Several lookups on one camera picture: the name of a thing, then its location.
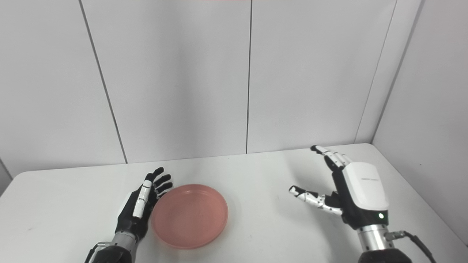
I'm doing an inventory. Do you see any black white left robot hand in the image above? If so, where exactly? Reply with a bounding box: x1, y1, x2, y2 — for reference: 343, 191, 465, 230
115, 167, 173, 242

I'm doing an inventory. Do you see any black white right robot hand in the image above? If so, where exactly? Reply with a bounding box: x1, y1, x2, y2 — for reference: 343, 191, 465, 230
289, 145, 390, 230

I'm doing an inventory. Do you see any pink round plate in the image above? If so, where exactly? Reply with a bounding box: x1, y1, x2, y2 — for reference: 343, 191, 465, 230
151, 184, 229, 249

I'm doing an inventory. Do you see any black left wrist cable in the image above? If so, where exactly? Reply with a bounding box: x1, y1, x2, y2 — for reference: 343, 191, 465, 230
84, 243, 110, 263

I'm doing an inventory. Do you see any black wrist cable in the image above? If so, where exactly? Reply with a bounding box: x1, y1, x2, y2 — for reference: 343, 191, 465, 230
384, 230, 438, 263
84, 243, 110, 263

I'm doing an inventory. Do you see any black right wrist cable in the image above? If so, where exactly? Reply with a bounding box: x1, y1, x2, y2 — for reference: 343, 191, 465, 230
384, 230, 438, 263

